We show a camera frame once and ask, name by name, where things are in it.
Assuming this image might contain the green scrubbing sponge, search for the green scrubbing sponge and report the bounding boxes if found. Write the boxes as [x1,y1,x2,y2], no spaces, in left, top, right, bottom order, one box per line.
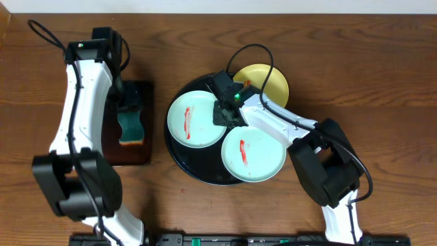
[117,111,145,146]

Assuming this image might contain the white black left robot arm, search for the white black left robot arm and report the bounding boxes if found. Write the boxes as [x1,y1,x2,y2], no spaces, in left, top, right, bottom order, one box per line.
[32,38,145,245]

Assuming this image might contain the black rectangular water tray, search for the black rectangular water tray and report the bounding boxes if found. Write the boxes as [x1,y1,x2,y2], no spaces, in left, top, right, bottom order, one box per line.
[102,81,154,166]

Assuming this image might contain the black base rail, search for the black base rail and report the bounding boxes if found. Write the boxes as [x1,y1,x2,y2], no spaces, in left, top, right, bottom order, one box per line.
[68,233,412,246]

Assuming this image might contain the yellow plate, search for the yellow plate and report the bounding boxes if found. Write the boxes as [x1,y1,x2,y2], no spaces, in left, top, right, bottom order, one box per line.
[233,64,290,108]

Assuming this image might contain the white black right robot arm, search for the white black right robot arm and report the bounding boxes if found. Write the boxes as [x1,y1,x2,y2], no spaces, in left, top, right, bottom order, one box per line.
[212,85,368,244]

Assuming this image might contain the round black serving tray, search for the round black serving tray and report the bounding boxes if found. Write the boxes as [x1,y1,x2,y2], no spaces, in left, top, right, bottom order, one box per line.
[164,74,242,186]

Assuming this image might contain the light green plate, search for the light green plate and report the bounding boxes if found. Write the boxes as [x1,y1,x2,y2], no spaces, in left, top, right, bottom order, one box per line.
[221,126,286,182]
[167,90,227,148]

